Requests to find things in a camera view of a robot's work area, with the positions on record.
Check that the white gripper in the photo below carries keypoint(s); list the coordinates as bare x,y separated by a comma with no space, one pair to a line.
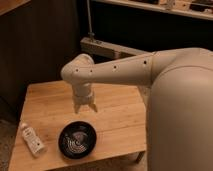
82,95

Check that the white plastic bottle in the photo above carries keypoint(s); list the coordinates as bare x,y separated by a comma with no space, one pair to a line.
34,143

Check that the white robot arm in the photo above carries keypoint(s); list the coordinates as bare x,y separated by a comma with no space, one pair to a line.
179,113

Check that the black ceramic bowl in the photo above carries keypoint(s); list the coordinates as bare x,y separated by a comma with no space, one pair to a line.
77,140

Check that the wooden table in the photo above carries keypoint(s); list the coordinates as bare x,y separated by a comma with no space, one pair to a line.
48,107

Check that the metal pole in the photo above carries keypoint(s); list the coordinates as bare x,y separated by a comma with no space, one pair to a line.
90,33

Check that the wooden shelf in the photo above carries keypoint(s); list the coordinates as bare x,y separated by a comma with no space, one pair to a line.
199,9

